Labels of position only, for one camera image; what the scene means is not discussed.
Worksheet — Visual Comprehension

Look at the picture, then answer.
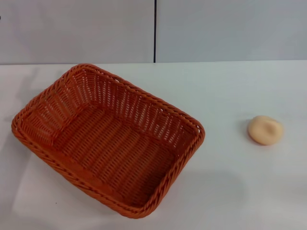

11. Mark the black vertical wall panel strip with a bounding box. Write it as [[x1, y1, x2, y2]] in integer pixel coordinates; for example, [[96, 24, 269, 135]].
[[153, 0, 157, 63]]

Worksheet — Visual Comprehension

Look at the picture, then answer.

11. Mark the orange woven rectangular basket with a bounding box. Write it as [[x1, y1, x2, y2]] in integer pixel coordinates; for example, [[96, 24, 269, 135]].
[[11, 63, 206, 219]]

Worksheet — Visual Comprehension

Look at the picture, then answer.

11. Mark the round beige bread bun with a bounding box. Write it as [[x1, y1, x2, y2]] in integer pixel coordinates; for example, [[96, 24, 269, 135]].
[[248, 115, 284, 146]]

